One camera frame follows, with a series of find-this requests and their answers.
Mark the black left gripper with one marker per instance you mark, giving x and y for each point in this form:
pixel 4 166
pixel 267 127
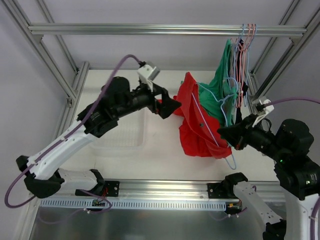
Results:
pixel 159 100

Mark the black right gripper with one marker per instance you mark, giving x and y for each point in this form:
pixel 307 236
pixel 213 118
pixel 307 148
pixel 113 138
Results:
pixel 243 135

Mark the red tank top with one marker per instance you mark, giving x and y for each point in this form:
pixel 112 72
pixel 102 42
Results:
pixel 194 138

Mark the light blue wire hanger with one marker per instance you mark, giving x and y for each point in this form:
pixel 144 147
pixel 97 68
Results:
pixel 213 123

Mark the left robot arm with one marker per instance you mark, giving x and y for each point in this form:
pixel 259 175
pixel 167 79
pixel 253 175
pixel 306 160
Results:
pixel 44 176

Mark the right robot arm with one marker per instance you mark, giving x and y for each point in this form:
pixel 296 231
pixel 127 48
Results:
pixel 298 175

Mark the grey garment on hanger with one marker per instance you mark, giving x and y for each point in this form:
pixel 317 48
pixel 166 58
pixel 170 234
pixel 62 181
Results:
pixel 235 78

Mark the black garment on hanger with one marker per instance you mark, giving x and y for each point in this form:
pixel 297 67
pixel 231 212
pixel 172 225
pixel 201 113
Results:
pixel 243 86

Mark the green tank top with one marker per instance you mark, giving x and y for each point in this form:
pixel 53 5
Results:
pixel 222 85

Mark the white plastic perforated basket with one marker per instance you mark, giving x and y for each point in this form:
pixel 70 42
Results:
pixel 125 139

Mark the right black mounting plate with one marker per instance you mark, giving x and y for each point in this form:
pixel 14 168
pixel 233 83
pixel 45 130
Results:
pixel 216 191

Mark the black mounting plate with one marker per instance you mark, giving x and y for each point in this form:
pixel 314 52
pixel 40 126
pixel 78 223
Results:
pixel 111 188
pixel 216 191

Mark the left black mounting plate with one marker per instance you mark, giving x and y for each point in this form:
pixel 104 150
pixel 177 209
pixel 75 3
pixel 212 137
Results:
pixel 111 188

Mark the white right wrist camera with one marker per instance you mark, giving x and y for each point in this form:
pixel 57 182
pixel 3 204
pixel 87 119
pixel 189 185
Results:
pixel 261 109

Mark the pink wire hanger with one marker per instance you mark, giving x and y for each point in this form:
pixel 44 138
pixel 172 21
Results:
pixel 250 34

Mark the white slotted cable duct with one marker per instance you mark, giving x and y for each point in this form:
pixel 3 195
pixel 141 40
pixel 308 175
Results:
pixel 131 204

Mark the aluminium frame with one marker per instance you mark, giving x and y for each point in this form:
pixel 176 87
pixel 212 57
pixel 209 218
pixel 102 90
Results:
pixel 160 158

